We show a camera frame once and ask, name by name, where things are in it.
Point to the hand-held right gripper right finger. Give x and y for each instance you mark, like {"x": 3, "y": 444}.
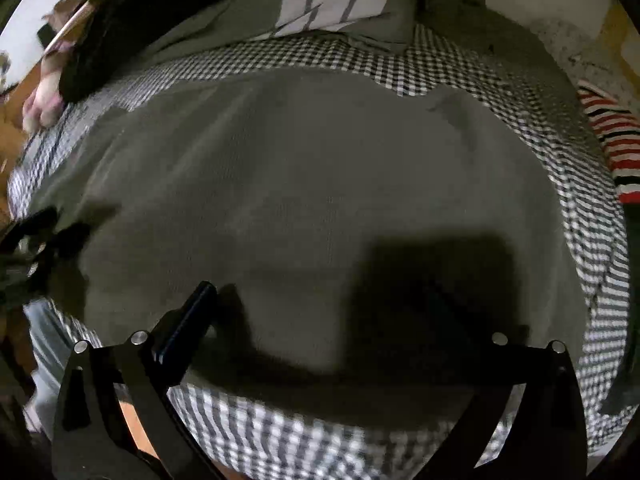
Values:
{"x": 500, "y": 385}

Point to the person's jeans leg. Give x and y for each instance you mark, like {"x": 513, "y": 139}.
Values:
{"x": 55, "y": 360}

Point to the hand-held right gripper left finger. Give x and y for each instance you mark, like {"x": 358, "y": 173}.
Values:
{"x": 190, "y": 322}

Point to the pink soft object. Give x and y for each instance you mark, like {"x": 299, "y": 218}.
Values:
{"x": 45, "y": 100}

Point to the large grey sweater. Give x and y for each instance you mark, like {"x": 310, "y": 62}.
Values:
{"x": 325, "y": 200}

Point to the cartoon cat printed blanket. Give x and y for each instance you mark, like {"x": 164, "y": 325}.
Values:
{"x": 615, "y": 140}

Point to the black white checkered bedsheet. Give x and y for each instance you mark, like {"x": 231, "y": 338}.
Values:
{"x": 575, "y": 170}

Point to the wooden bed frame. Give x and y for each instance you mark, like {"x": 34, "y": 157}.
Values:
{"x": 625, "y": 45}

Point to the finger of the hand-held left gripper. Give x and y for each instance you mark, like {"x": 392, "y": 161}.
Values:
{"x": 35, "y": 240}

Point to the speckled white pillow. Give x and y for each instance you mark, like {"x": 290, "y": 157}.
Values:
{"x": 575, "y": 50}

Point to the dark cloth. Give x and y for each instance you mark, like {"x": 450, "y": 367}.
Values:
{"x": 130, "y": 25}

